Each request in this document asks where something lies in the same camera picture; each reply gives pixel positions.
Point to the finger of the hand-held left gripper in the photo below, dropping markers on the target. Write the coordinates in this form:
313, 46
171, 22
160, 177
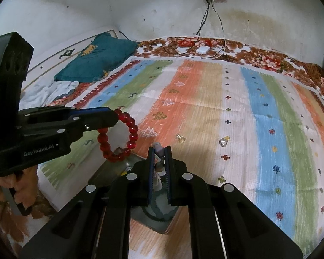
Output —
97, 121
91, 110

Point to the green jade bangle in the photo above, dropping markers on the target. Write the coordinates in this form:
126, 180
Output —
151, 213

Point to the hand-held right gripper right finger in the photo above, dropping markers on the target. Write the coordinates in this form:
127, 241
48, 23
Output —
168, 178

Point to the striped colourful blanket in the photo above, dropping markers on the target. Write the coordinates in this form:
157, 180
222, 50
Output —
205, 108

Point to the teal pillow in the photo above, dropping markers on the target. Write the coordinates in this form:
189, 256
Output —
97, 56

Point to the silver metal tin box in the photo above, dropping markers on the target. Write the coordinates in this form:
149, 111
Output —
108, 175

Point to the small clear pendant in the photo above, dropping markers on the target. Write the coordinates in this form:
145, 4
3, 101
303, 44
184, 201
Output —
223, 141

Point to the white crumpled cloth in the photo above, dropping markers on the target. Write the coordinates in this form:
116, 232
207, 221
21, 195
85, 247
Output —
51, 91

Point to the person's left hand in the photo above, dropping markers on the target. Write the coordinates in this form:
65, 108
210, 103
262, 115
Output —
0, 182

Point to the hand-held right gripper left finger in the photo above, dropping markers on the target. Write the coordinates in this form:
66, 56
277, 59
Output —
150, 178

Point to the white charger block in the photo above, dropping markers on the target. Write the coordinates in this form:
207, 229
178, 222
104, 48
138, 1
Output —
203, 50

